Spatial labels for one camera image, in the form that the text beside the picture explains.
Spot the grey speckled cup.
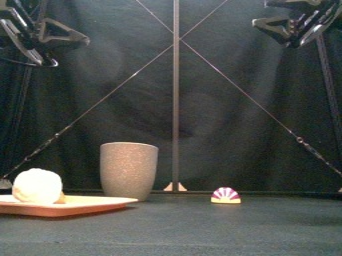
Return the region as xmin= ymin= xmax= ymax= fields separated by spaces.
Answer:
xmin=98 ymin=141 xmax=160 ymax=202

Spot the grey slanted frame bar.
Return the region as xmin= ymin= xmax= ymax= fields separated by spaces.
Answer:
xmin=313 ymin=33 xmax=342 ymax=148

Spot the purple white striped toy dome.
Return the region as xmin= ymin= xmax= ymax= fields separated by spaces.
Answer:
xmin=209 ymin=186 xmax=243 ymax=205

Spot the thin diagonal brace cable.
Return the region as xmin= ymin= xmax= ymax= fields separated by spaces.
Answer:
xmin=132 ymin=0 xmax=342 ymax=177
xmin=0 ymin=0 xmax=229 ymax=180

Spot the grey corner foot bracket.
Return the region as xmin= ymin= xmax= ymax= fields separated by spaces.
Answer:
xmin=0 ymin=177 xmax=14 ymax=191

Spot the pink square plate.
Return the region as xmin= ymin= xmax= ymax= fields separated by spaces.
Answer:
xmin=0 ymin=194 xmax=140 ymax=219

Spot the black backdrop cloth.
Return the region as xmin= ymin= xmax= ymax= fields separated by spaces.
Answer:
xmin=0 ymin=0 xmax=342 ymax=196

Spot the grey vertical frame post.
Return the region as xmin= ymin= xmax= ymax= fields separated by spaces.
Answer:
xmin=170 ymin=0 xmax=181 ymax=193

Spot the beige post foot bracket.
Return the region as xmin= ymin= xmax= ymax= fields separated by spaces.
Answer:
xmin=162 ymin=181 xmax=188 ymax=193

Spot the white toy ice cream cone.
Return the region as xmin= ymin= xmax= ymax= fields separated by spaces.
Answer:
xmin=10 ymin=167 xmax=68 ymax=205

